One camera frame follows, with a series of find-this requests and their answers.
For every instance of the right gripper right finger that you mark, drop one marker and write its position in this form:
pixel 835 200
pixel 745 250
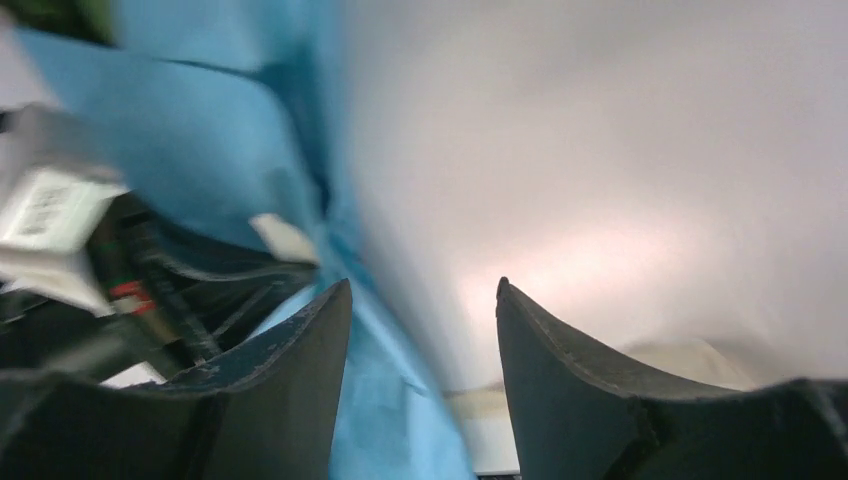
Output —
pixel 580 409

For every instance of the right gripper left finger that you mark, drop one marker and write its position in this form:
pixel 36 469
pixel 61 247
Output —
pixel 266 409

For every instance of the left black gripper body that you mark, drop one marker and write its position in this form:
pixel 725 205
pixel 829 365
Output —
pixel 181 300

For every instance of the blue wrapping paper sheet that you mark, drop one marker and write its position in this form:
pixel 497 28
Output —
pixel 219 111

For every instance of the cream lace ribbon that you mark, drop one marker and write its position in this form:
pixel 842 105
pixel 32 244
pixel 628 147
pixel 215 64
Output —
pixel 695 360

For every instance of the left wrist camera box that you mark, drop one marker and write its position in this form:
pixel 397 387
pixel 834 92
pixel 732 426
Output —
pixel 55 190

